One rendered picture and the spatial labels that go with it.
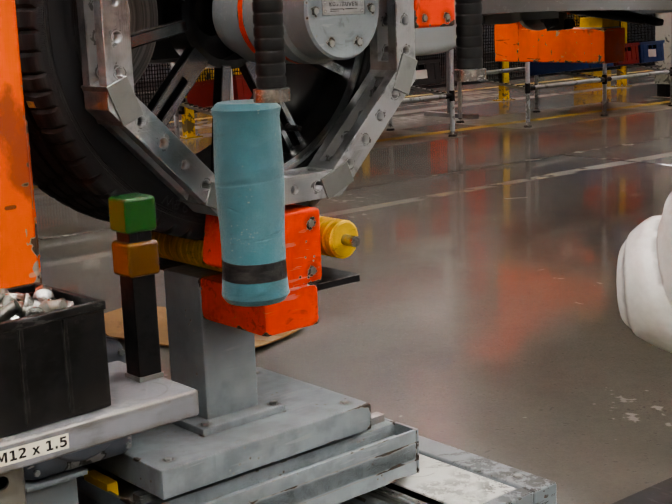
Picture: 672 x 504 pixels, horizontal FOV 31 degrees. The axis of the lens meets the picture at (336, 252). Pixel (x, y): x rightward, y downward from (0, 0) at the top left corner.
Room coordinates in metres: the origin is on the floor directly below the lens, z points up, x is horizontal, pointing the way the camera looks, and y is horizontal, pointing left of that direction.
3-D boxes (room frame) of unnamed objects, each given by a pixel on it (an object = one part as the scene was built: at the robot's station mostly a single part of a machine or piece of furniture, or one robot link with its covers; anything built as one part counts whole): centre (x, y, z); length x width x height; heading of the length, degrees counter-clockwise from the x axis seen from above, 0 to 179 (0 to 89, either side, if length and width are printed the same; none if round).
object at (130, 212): (1.34, 0.22, 0.64); 0.04 x 0.04 x 0.04; 41
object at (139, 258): (1.34, 0.22, 0.59); 0.04 x 0.04 x 0.04; 41
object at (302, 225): (1.76, 0.12, 0.48); 0.16 x 0.12 x 0.17; 41
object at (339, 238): (1.89, 0.07, 0.51); 0.29 x 0.06 x 0.06; 41
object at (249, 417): (1.86, 0.20, 0.32); 0.40 x 0.30 x 0.28; 131
